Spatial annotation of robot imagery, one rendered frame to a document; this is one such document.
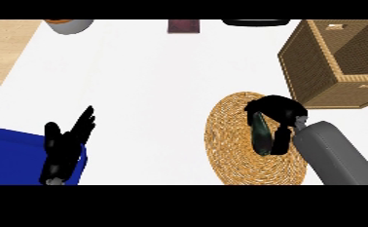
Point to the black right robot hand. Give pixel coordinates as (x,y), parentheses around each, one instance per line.
(279,107)

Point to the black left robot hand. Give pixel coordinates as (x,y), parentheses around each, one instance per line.
(59,146)

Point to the dark green eggplant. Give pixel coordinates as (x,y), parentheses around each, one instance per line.
(260,135)

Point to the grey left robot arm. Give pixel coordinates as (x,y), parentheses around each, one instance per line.
(54,181)

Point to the round woven straw placemat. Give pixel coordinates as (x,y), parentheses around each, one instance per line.
(239,146)

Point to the brown wicker basket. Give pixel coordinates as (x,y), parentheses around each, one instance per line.
(328,65)

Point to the blue flat board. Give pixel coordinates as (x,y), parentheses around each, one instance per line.
(20,159)

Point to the black flat object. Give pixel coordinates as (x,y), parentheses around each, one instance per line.
(254,22)

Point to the dark purple box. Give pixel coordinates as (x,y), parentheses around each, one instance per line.
(183,26)

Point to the pale wooden board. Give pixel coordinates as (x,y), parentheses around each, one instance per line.
(13,44)

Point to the grey bowl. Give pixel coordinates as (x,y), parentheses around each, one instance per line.
(69,26)

